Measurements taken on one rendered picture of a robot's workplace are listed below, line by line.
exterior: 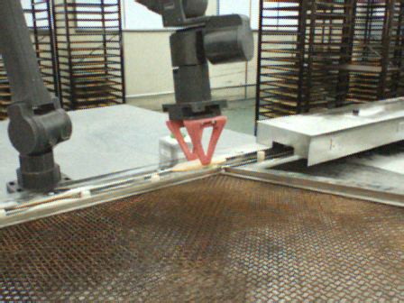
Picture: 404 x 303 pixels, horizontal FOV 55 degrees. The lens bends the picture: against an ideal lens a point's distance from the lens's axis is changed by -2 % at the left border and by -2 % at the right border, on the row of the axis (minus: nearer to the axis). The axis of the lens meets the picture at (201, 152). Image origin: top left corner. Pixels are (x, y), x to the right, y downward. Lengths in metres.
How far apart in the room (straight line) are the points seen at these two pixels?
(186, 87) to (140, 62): 5.06
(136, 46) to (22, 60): 4.83
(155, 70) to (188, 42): 5.18
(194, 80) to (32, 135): 0.35
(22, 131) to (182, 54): 0.37
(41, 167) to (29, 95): 0.15
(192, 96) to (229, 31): 0.11
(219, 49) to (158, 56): 5.21
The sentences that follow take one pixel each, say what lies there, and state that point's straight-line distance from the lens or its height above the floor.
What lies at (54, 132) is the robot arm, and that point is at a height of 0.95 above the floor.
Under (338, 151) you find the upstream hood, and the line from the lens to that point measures 1.02.
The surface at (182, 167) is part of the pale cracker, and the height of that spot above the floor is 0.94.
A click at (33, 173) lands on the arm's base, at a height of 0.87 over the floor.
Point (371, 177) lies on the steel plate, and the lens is 0.99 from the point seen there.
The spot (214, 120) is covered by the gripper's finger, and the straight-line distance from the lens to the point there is 0.60.
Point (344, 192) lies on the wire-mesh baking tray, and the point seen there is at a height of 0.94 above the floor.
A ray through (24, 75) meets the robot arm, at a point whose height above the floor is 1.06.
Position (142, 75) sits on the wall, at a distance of 5.69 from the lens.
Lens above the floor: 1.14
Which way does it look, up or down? 17 degrees down
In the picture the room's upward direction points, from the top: straight up
